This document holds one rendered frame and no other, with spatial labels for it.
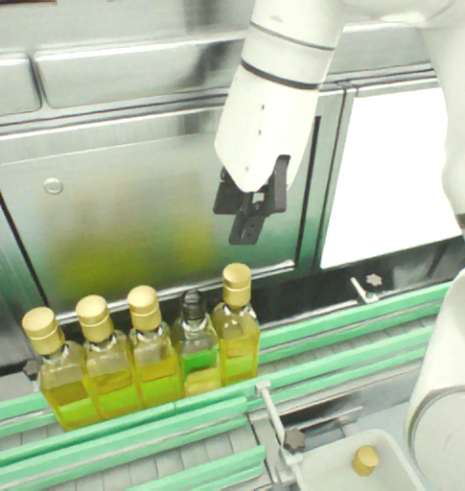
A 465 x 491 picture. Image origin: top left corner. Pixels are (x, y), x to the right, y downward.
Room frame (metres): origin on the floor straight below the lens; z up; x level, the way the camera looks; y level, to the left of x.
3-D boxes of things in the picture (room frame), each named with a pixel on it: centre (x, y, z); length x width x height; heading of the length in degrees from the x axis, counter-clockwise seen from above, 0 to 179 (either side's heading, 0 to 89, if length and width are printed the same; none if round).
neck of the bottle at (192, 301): (0.34, 0.04, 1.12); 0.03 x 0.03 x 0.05
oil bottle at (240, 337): (0.36, -0.01, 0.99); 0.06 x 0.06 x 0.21; 18
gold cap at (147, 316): (0.32, 0.10, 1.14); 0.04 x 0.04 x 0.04
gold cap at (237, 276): (0.36, -0.01, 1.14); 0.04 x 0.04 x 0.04
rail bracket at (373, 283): (0.51, -0.24, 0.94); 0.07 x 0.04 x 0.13; 18
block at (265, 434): (0.26, -0.07, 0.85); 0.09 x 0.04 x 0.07; 18
